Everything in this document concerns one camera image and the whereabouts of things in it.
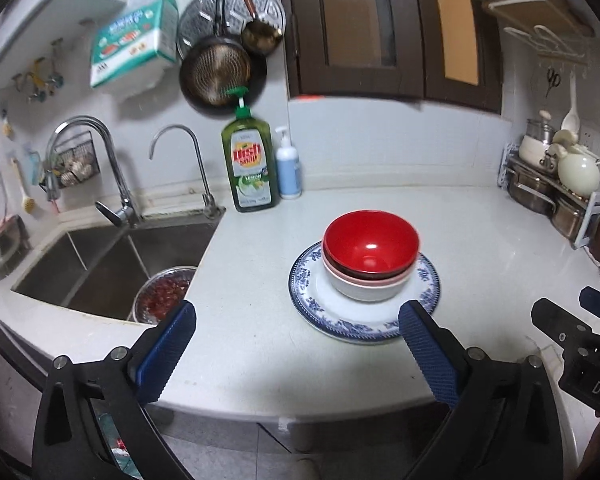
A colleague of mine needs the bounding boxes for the blue floral plate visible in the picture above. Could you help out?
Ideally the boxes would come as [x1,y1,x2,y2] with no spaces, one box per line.
[288,242,441,344]

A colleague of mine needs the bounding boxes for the pink bowl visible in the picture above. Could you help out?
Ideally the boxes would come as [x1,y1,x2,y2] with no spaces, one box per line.
[323,257,418,287]

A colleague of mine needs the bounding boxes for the cream white bowl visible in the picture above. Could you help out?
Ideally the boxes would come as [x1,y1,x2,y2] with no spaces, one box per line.
[323,260,417,302]

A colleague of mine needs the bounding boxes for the red black bowl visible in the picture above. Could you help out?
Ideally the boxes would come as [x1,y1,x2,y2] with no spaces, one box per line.
[322,209,420,278]

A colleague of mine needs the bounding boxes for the tall chrome kitchen faucet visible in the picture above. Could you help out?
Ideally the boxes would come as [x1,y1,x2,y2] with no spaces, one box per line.
[43,115,144,229]

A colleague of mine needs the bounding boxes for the metal bowl with red food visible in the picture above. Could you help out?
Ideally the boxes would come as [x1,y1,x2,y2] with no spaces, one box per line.
[131,266,197,324]

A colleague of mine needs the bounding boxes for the steel pot lower right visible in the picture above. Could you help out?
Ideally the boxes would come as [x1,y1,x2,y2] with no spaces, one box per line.
[550,197,584,242]

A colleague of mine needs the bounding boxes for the stainless steel sink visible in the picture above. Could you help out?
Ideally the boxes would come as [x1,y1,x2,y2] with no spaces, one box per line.
[12,211,221,320]

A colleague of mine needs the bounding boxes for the cream ceramic teapot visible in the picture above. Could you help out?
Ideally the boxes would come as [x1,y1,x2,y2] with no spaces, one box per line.
[547,143,600,198]

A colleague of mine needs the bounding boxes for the steel pot upper left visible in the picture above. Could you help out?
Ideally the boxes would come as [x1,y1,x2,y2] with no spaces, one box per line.
[507,167,556,217]

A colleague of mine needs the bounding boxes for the white pot rack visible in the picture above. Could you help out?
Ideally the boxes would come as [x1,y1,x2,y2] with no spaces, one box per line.
[498,143,600,249]

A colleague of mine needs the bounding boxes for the small chrome filter faucet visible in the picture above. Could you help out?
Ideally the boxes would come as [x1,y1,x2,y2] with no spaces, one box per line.
[148,124,222,220]

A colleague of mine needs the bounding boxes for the cream pot with steel lid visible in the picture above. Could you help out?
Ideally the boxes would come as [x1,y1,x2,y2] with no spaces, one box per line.
[518,110,557,174]

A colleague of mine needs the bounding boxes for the white rice spoon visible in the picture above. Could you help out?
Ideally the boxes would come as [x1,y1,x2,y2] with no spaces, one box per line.
[562,70,581,136]

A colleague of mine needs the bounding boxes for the steel pot left of sink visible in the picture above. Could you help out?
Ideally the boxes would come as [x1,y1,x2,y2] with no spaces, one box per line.
[0,214,31,280]

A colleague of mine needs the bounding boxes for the dish brush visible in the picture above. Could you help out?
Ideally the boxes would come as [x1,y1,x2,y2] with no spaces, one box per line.
[10,157,36,214]

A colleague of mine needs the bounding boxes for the blue pump bottle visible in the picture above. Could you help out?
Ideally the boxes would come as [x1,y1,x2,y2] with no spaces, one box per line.
[275,126,302,200]

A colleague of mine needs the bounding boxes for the green dish soap bottle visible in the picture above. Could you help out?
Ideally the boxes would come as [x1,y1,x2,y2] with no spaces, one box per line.
[221,86,279,212]

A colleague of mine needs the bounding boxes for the black scissors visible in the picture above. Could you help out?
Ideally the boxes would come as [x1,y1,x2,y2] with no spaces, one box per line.
[545,67,562,98]

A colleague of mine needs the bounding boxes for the black frying pan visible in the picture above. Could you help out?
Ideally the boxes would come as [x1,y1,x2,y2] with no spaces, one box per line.
[178,0,268,116]

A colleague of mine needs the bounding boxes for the gas pipe valves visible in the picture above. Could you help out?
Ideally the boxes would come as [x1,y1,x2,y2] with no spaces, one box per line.
[12,38,65,103]

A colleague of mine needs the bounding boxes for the paper towel pack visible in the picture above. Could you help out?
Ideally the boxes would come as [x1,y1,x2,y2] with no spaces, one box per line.
[90,0,178,101]

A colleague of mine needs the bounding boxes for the wooden cutting board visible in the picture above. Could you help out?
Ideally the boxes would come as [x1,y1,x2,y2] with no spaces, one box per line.
[482,0,595,38]

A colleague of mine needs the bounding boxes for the brass ladle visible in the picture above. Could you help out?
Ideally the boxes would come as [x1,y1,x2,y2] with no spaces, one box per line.
[240,0,283,56]

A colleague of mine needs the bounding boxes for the round steel steamer tray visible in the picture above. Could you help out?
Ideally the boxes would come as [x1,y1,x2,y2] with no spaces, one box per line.
[176,0,286,60]

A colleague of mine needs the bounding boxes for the wire basket with garlic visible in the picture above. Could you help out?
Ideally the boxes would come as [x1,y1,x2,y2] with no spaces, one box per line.
[40,129,100,190]

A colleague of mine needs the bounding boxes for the white wire hanging shelf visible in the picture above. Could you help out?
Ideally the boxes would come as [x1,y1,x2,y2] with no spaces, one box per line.
[486,0,592,68]

